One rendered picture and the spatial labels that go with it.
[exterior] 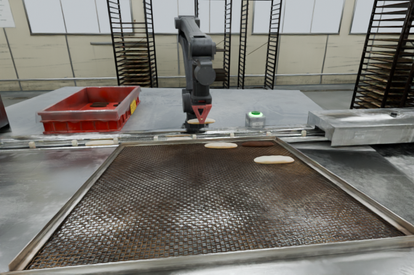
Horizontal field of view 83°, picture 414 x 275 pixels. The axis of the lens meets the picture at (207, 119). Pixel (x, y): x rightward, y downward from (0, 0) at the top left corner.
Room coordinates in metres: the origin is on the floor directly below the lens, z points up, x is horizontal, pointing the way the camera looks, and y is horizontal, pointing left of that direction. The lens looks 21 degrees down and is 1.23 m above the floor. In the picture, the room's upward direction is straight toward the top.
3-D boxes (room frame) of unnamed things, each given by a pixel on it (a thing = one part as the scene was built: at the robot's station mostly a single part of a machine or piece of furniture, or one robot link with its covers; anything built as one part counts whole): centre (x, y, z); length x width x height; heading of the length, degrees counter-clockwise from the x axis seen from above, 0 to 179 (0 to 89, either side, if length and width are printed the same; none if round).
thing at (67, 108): (1.13, 0.54, 0.87); 0.49 x 0.34 x 0.10; 4
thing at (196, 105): (0.77, 0.02, 0.97); 0.07 x 0.07 x 0.09; 6
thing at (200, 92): (0.78, 0.02, 1.04); 0.10 x 0.07 x 0.07; 6
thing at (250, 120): (0.93, -0.21, 0.84); 0.08 x 0.08 x 0.11; 6
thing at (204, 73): (0.74, 0.01, 1.14); 0.11 x 0.09 x 0.12; 11
